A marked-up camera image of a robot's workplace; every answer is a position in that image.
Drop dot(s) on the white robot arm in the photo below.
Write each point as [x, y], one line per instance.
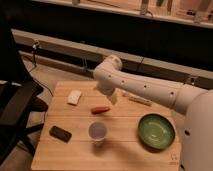
[193, 102]

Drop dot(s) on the green bowl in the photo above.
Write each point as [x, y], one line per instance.
[156, 131]

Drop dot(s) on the white paper cup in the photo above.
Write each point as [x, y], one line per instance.
[97, 132]

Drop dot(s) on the white sponge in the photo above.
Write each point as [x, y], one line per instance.
[74, 97]

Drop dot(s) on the black rectangular sponge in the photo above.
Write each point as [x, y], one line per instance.
[60, 134]

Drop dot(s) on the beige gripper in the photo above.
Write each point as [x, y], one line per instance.
[113, 98]

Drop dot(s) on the black office chair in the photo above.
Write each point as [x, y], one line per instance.
[18, 96]

